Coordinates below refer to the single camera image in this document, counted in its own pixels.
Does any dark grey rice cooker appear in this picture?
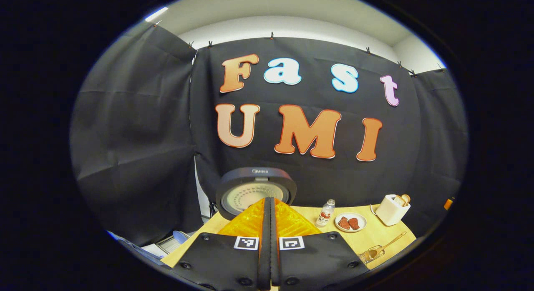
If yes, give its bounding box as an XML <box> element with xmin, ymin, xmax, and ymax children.
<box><xmin>216</xmin><ymin>167</ymin><xmax>297</xmax><ymax>221</ymax></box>

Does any black backdrop cloth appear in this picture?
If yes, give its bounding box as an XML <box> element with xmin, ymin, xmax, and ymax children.
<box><xmin>70</xmin><ymin>22</ymin><xmax>469</xmax><ymax>246</ymax></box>

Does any white toaster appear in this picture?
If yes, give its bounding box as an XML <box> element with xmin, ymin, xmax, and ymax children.
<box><xmin>375</xmin><ymin>194</ymin><xmax>411</xmax><ymax>226</ymax></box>

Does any wooden spoon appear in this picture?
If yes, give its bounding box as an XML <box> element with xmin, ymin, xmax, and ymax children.
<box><xmin>367</xmin><ymin>231</ymin><xmax>407</xmax><ymax>258</ymax></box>

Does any white round plate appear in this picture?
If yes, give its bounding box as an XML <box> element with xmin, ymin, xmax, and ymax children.
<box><xmin>335</xmin><ymin>213</ymin><xmax>368</xmax><ymax>233</ymax></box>

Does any clear water bottle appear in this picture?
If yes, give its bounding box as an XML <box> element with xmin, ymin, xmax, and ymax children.
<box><xmin>316</xmin><ymin>199</ymin><xmax>335</xmax><ymax>227</ymax></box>

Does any ceiling light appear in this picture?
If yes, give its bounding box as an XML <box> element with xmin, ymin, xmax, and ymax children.
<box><xmin>145</xmin><ymin>7</ymin><xmax>169</xmax><ymax>23</ymax></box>

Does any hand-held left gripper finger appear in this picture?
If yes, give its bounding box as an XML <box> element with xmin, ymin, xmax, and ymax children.
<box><xmin>270</xmin><ymin>197</ymin><xmax>370</xmax><ymax>289</ymax></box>
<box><xmin>173</xmin><ymin>197</ymin><xmax>272</xmax><ymax>291</ymax></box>

